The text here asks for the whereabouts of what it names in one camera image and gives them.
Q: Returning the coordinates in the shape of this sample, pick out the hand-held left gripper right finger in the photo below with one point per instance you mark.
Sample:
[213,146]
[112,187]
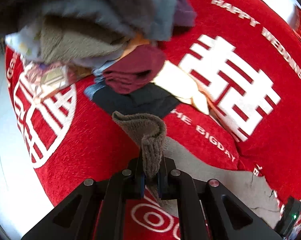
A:
[160,185]

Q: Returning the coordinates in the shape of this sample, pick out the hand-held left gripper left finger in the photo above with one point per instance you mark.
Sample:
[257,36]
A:
[142,187]

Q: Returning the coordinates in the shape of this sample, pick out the grey knitted garment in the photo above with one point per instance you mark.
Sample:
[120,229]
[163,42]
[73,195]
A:
[153,152]

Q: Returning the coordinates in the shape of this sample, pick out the red printed blanket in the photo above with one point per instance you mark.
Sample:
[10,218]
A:
[90,142]

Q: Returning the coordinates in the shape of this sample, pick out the black garment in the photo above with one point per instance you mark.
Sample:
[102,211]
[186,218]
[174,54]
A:
[130,102]

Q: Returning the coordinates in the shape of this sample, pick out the cream garment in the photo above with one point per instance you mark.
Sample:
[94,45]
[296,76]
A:
[175,80]

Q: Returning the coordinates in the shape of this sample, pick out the blue denim garment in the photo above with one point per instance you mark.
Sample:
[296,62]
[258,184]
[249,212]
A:
[93,90]

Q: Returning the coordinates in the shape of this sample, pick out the maroon garment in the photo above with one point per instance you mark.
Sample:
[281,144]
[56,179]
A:
[133,70]

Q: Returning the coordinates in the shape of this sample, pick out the patterned pale cloth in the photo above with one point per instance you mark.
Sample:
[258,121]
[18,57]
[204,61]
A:
[53,77]

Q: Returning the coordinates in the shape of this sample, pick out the olive-brown fleece garment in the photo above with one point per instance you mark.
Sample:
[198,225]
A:
[78,42]

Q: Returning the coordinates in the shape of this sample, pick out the purple garment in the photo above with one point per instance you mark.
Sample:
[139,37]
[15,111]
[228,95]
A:
[185,12]

